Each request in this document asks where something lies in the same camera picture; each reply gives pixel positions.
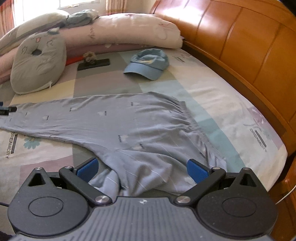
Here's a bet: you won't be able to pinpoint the window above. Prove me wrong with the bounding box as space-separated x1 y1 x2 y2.
14 0 107 26

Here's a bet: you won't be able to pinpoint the fabric flower hair tie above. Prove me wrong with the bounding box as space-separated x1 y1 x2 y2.
83 52 96 63

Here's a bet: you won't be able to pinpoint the black phone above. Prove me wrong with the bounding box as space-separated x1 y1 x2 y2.
77 59 111 71

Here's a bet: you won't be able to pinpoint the grey patterned pillow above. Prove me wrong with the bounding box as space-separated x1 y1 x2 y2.
0 9 70 56

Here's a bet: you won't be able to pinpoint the grey cat face cushion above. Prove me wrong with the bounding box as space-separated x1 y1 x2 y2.
10 32 67 95

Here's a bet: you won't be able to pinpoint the pink floral quilt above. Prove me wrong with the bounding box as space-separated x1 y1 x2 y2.
0 13 184 85

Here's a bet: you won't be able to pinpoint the folded grey blue cloth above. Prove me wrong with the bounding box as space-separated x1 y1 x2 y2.
65 9 100 27

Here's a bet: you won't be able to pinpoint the wooden headboard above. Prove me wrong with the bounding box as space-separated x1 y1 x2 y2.
150 0 296 144

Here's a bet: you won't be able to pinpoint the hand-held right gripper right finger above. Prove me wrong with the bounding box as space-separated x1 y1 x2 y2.
173 159 258 207

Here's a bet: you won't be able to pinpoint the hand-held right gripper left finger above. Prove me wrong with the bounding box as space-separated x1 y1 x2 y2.
28 158 114 207

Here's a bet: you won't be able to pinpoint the grey printed pants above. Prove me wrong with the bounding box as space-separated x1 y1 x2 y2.
0 91 228 201

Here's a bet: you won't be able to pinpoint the red cloth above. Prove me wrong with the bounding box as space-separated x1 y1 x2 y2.
65 57 85 67

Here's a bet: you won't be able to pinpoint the blue cap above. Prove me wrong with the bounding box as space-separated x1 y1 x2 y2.
123 48 170 81

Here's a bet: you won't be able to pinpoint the pink patterned curtain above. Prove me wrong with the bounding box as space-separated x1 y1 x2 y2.
105 0 125 16
0 5 16 35

